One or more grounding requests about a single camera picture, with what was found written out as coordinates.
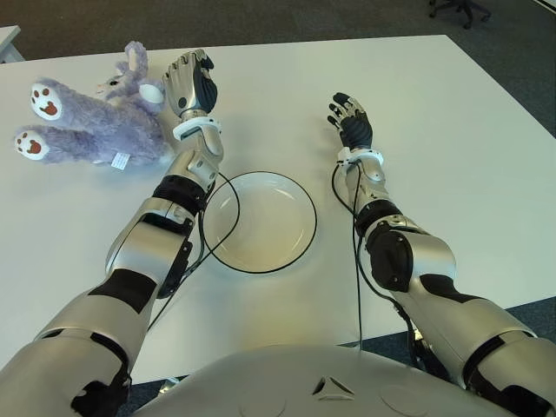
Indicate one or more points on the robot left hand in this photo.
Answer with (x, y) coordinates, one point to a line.
(191, 89)

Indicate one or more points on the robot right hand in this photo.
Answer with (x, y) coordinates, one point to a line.
(357, 130)

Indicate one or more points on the purple plush bunny doll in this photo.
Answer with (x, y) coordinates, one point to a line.
(100, 126)

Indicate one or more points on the robot left arm silver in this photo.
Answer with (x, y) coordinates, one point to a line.
(130, 278)

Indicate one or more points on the robot right arm silver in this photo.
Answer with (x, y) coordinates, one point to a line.
(434, 260)

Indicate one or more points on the white plate black rim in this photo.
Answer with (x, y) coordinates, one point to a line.
(269, 221)

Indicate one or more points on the black office chair base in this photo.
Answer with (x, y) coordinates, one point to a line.
(460, 9)

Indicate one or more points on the silver robot torso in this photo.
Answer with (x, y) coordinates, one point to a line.
(304, 382)

